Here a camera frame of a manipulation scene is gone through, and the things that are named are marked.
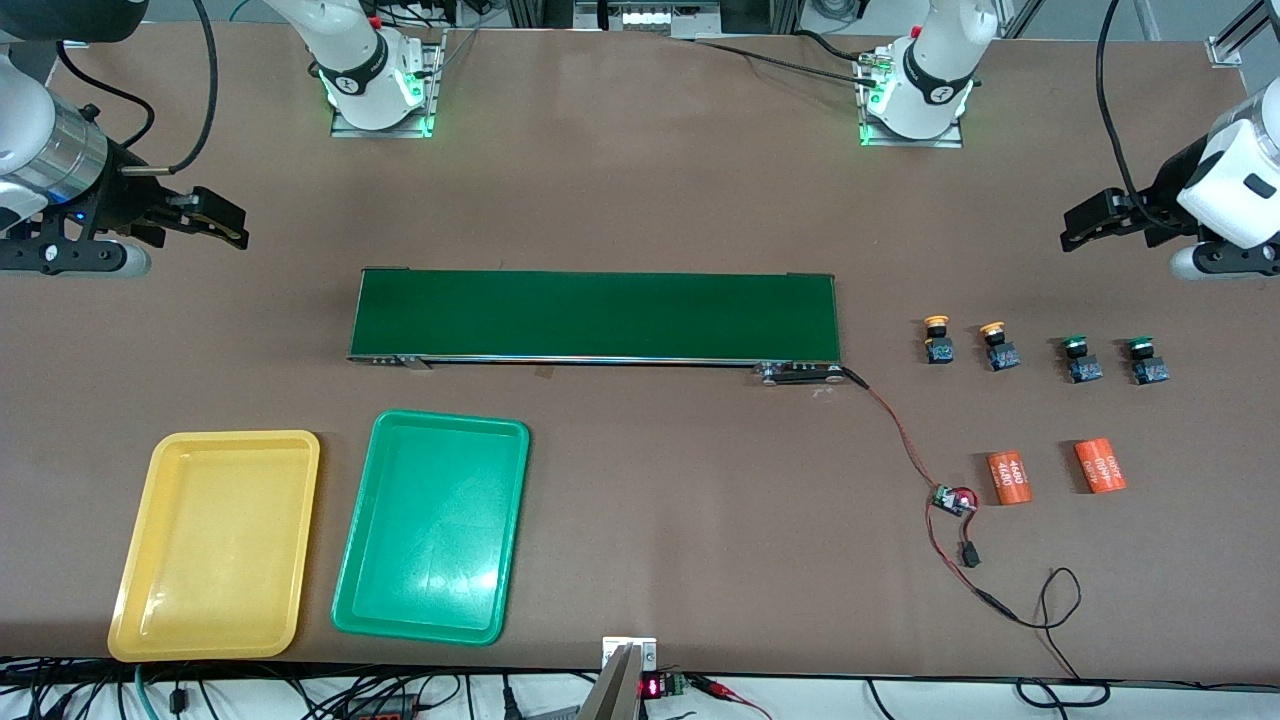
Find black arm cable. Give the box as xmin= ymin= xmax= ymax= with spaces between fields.
xmin=1095 ymin=0 xmax=1183 ymax=234
xmin=54 ymin=0 xmax=220 ymax=180

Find red clip lead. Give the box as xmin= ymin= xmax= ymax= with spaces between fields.
xmin=690 ymin=675 xmax=772 ymax=720

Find thin black looped cable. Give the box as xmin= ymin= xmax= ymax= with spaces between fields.
xmin=1016 ymin=567 xmax=1112 ymax=707

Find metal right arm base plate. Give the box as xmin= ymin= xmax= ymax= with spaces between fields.
xmin=329 ymin=30 xmax=447 ymax=140

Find red and black wire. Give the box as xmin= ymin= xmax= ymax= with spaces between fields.
xmin=845 ymin=368 xmax=1021 ymax=626

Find green plastic tray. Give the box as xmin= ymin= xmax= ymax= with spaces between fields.
xmin=331 ymin=409 xmax=531 ymax=647

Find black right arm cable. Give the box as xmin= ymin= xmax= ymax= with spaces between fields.
xmin=54 ymin=0 xmax=220 ymax=180

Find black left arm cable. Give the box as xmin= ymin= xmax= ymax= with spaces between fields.
xmin=1095 ymin=0 xmax=1183 ymax=234

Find silver equipment box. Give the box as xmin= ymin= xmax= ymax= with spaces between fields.
xmin=573 ymin=0 xmax=723 ymax=37

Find thin black table cable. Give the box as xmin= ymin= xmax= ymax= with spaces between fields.
xmin=690 ymin=37 xmax=883 ymax=87

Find green conveyor belt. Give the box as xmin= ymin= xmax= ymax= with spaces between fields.
xmin=347 ymin=266 xmax=869 ymax=387

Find yellow plastic tray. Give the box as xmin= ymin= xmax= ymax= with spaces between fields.
xmin=107 ymin=430 xmax=321 ymax=663

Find thick black table cable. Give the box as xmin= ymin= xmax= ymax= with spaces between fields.
xmin=793 ymin=28 xmax=869 ymax=67

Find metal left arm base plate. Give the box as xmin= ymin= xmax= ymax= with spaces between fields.
xmin=857 ymin=50 xmax=966 ymax=150

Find green push button switch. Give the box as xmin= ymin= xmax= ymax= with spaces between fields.
xmin=1061 ymin=335 xmax=1104 ymax=384
xmin=1124 ymin=337 xmax=1170 ymax=387

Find grey metal camera post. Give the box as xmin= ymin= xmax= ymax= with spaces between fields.
xmin=578 ymin=637 xmax=659 ymax=720

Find orange cylinder with white print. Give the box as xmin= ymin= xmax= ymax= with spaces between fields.
xmin=986 ymin=450 xmax=1033 ymax=506
xmin=1074 ymin=437 xmax=1128 ymax=495

